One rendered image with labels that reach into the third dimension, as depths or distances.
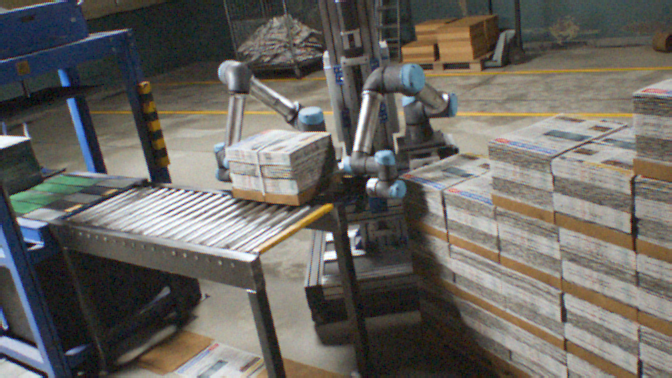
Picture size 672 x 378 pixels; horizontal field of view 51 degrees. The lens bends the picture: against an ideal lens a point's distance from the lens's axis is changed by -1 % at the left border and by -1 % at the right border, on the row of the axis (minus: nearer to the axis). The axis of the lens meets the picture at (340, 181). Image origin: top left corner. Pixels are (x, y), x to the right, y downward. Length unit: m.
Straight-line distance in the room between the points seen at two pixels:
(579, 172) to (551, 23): 7.51
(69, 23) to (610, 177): 2.65
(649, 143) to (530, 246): 0.65
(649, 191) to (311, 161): 1.40
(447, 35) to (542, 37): 1.35
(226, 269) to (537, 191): 1.11
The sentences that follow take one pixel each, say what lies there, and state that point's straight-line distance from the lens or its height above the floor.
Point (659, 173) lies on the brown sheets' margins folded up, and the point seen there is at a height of 1.08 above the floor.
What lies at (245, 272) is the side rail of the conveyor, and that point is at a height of 0.75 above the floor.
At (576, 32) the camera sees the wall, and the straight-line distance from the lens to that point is 9.51.
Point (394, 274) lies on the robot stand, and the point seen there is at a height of 0.22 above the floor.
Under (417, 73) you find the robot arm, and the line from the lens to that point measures 2.93.
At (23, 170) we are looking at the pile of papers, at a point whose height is 0.90.
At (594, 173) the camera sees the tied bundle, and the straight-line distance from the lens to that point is 2.11.
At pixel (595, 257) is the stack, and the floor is 0.77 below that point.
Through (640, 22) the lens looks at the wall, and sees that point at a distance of 9.26.
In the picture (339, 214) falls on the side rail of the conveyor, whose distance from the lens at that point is 2.81.
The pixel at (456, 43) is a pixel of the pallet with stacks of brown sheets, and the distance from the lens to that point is 8.98.
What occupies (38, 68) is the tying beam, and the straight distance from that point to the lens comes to 3.51.
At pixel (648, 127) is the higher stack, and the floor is 1.20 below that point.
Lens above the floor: 1.77
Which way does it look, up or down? 18 degrees down
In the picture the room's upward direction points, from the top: 10 degrees counter-clockwise
